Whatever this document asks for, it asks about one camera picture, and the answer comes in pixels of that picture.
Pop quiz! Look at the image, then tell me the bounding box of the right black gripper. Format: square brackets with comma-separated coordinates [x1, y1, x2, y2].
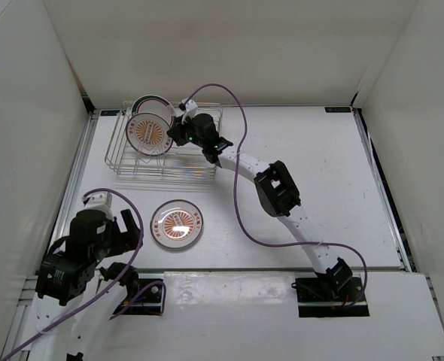
[168, 114, 207, 149]

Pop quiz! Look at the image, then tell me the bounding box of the orange sunburst plate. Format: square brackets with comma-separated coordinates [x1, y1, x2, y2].
[125, 112, 173, 157]
[150, 199, 204, 251]

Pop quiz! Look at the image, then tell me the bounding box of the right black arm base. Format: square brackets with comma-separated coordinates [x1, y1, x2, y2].
[291, 277, 369, 318]

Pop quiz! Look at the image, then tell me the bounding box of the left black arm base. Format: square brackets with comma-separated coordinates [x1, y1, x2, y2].
[110, 278, 166, 320]

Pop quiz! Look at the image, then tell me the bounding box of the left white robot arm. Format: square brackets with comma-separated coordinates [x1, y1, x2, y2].
[29, 206, 143, 360]

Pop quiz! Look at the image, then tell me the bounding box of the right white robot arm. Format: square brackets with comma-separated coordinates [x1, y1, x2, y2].
[167, 113, 353, 301]

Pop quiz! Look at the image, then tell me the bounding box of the rear green rimmed plate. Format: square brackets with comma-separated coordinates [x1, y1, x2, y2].
[131, 95, 176, 125]

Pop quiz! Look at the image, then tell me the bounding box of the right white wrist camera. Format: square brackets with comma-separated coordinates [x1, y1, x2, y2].
[178, 98, 198, 124]

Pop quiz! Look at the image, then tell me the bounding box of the wire dish rack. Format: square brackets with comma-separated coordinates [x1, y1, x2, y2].
[99, 101, 216, 182]

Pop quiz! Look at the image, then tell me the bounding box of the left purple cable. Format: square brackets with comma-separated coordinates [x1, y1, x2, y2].
[0, 188, 166, 361]

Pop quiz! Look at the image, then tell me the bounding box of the purple cable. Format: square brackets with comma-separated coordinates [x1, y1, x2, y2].
[0, 188, 166, 361]
[186, 83, 368, 310]

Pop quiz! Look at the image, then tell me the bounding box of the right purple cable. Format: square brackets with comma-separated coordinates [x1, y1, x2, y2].
[186, 83, 368, 310]

